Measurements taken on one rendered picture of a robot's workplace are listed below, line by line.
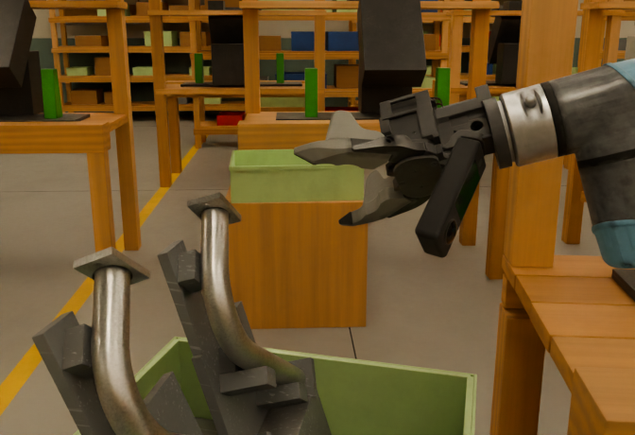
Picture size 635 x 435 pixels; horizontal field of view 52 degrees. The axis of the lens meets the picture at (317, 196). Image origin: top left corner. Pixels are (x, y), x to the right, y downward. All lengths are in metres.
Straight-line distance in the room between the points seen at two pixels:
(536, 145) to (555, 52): 0.77
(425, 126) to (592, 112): 0.15
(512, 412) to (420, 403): 0.77
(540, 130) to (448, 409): 0.40
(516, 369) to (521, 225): 0.34
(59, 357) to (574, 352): 0.81
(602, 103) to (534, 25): 0.75
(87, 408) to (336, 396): 0.40
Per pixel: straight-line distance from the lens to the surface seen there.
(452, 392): 0.87
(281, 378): 0.80
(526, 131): 0.65
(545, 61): 1.40
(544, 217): 1.46
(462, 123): 0.68
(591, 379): 1.03
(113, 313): 0.57
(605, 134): 0.66
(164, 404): 0.69
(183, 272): 0.70
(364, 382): 0.88
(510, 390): 1.61
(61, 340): 0.58
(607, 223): 0.67
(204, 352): 0.73
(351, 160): 0.63
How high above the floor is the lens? 1.38
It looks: 14 degrees down
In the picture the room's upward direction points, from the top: straight up
